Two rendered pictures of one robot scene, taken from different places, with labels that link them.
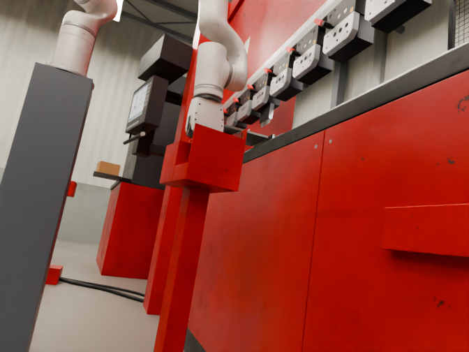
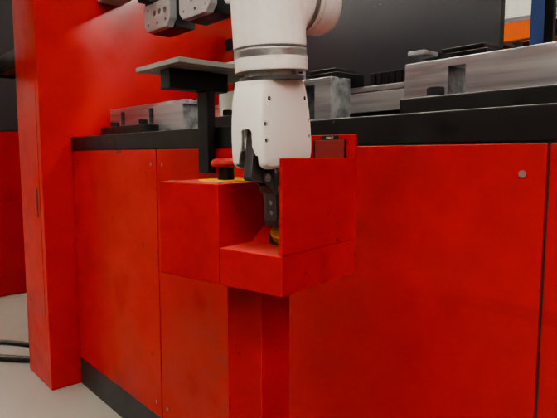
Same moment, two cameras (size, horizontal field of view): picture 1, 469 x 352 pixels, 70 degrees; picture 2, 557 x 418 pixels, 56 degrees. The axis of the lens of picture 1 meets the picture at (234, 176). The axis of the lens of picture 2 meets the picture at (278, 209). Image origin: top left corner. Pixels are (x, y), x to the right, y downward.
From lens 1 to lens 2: 55 cm
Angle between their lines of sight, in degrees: 27
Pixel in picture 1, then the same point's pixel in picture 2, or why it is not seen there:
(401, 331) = not seen: outside the picture
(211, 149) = (312, 206)
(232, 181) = (346, 257)
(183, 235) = (263, 388)
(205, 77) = (275, 24)
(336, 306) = not seen: outside the picture
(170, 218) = (55, 216)
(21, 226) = not seen: outside the picture
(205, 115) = (283, 123)
